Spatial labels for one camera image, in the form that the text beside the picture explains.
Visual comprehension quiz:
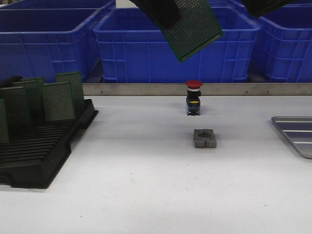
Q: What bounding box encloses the green perforated circuit board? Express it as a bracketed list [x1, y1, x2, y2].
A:
[161, 0, 223, 62]
[43, 82, 76, 121]

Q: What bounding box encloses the black slotted board rack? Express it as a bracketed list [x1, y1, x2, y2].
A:
[0, 76, 99, 189]

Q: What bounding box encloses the silver metal tray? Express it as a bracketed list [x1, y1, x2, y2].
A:
[271, 117, 312, 159]

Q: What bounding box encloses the green perforated circuit board front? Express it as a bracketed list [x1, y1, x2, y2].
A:
[161, 0, 223, 62]

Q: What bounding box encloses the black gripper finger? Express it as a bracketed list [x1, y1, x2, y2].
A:
[131, 0, 181, 29]
[241, 0, 293, 17]

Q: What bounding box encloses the blue plastic crate centre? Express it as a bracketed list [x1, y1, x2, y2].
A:
[93, 7, 259, 83]

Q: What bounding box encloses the blue plastic crate left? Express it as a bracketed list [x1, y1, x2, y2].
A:
[0, 9, 101, 82]

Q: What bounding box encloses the blue crate back right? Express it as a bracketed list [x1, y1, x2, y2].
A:
[208, 0, 312, 8]

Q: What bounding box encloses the blue plastic crate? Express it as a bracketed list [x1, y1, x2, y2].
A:
[0, 9, 101, 82]
[251, 5, 312, 83]
[93, 7, 259, 83]

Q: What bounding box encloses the green circuit board rear right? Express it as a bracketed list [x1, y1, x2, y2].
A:
[55, 71, 85, 106]

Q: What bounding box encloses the blue crate back left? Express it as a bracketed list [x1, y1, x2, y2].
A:
[0, 0, 116, 10]

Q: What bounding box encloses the green circuit board rear left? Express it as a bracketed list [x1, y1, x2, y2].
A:
[12, 77, 44, 118]

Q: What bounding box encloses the green circuit board far left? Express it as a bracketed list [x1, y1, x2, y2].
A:
[0, 99, 9, 144]

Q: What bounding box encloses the grey metal clamp block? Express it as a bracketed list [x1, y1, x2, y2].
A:
[193, 129, 217, 148]

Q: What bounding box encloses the blue plastic crate right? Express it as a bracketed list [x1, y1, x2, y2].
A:
[251, 5, 312, 83]

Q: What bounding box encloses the red emergency stop button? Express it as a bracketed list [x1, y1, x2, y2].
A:
[185, 80, 203, 116]

